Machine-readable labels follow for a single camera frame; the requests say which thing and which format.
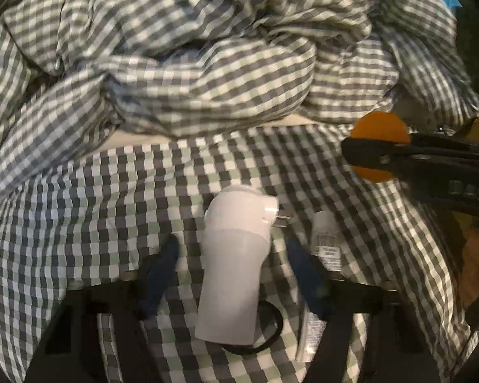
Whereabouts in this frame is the white printed tube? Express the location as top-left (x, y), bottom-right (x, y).
top-left (299, 209), bottom-right (345, 362)

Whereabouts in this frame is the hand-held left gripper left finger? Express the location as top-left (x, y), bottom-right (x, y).
top-left (24, 233), bottom-right (180, 383)

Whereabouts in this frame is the grey checked duvet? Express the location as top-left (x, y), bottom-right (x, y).
top-left (0, 0), bottom-right (479, 213)

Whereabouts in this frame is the black hair tie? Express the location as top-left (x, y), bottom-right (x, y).
top-left (219, 301), bottom-right (284, 356)

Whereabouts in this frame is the white plug charger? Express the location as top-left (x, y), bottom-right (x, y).
top-left (194, 185), bottom-right (293, 346)

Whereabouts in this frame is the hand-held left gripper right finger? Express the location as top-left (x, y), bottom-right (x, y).
top-left (285, 236), bottom-right (440, 383)

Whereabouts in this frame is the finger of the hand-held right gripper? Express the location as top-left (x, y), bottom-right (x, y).
top-left (342, 133), bottom-right (479, 170)

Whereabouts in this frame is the orange round disc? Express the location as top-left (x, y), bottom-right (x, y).
top-left (349, 112), bottom-right (411, 183)

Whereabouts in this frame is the grey checked flat cloth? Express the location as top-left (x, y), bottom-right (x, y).
top-left (0, 122), bottom-right (479, 383)

